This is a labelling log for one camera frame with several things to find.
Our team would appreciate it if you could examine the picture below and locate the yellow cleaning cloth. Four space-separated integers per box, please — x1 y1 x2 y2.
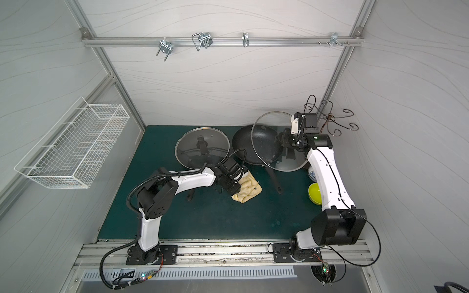
232 171 263 203

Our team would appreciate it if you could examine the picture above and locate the glass pot lid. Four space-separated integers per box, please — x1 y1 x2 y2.
250 111 307 172
175 127 230 169

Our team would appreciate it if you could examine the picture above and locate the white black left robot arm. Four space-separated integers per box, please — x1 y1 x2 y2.
133 158 249 253

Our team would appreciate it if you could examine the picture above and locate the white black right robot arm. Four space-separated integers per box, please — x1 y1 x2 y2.
283 130 366 260

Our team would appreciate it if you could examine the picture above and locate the left black frying pan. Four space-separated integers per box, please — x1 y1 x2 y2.
175 146 231 202

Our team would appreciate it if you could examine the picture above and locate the black frying pan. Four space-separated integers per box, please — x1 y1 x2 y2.
232 125 284 195
175 146 231 202

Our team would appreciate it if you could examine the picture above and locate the blue white ceramic bowl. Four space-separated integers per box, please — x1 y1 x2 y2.
308 166 317 183

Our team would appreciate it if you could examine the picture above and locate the right black frying pan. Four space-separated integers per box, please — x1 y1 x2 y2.
232 125 284 195

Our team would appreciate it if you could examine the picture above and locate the black base copper hook stand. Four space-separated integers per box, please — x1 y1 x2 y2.
303 94 360 137

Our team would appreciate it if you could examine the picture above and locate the lime green bowl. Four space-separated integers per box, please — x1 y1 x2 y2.
308 183 322 206

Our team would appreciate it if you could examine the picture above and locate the right metal bolt clamp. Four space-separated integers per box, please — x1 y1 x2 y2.
318 32 350 47

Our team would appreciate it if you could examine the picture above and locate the white vent grille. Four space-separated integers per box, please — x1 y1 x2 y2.
81 266 298 282

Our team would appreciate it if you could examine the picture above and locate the metal u-bolt clamp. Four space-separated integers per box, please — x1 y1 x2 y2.
191 32 213 51
155 39 173 61

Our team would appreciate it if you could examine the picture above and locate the left metal u-bolt clamp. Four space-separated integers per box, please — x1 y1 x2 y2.
155 39 173 61

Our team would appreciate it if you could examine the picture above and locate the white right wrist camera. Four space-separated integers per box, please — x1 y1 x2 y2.
291 112 320 136

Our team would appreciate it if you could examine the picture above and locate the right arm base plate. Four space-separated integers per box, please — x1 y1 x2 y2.
268 242 322 263

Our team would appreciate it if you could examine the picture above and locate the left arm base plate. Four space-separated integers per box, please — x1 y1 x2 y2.
126 244 178 266

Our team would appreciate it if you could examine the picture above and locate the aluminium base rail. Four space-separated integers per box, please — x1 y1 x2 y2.
72 241 374 269

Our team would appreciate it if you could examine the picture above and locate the horizontal aluminium rail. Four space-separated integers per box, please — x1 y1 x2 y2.
82 35 365 48

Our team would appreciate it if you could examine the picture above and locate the white wire basket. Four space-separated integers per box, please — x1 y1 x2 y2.
13 97 129 189

